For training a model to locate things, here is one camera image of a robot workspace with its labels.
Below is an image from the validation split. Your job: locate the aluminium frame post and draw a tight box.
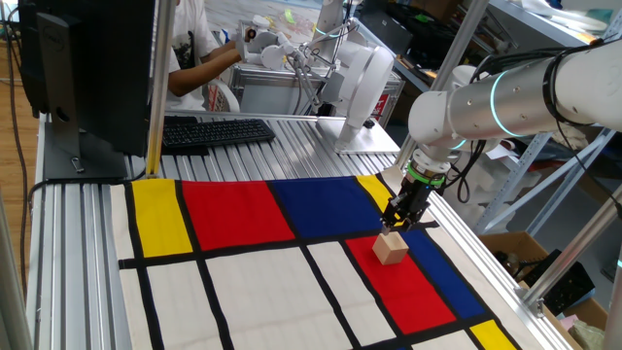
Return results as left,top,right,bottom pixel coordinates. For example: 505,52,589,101
144,0,177,179
520,187,622,318
394,0,491,169

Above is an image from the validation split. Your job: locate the light wooden cube block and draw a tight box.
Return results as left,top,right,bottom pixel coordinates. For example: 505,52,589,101
371,230,410,266

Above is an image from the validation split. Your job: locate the colour block patterned cloth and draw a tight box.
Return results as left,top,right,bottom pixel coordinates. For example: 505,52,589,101
110,174,545,350

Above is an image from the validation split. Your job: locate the thin black cable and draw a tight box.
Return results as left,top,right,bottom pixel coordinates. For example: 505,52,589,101
3,7,31,298

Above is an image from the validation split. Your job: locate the black equipment case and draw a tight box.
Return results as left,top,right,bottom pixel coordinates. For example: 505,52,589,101
357,0,467,69

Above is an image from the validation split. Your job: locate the black computer monitor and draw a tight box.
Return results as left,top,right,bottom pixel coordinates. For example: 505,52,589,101
17,0,156,182

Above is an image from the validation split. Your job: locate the black monitor power cable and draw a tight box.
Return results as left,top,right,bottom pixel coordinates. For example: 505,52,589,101
26,167,147,229

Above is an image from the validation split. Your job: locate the brown cardboard box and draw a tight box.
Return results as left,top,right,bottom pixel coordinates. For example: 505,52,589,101
478,230,614,350

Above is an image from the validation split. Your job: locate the black plastic crate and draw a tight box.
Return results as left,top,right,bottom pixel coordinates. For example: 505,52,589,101
520,248,597,318

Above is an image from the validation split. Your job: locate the silver metal case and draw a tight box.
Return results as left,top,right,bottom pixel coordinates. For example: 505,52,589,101
229,60,405,121

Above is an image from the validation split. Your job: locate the person in white t-shirt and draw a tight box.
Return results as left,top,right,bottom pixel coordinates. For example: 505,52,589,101
164,0,223,112

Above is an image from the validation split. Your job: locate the pale green plastic bag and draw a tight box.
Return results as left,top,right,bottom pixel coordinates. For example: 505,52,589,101
567,318,609,350

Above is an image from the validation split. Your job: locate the white haptic control device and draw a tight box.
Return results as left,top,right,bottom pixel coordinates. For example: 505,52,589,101
235,14,402,156

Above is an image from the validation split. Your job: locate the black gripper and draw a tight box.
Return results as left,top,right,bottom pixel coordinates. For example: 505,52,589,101
380,178,434,235

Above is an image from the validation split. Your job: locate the white plastic chair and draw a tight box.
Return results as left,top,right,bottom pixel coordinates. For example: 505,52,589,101
204,77,242,114

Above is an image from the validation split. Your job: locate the grey metal shelf rack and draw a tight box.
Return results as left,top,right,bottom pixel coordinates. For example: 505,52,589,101
473,123,622,239

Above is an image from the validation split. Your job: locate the black computer keyboard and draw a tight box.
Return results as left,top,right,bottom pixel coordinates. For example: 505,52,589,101
161,118,277,150

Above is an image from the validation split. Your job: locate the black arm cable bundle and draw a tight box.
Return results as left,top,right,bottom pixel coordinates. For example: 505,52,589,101
436,41,622,205

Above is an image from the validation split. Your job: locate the bare person forearm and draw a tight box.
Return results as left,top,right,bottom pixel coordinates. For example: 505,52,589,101
167,41,244,97

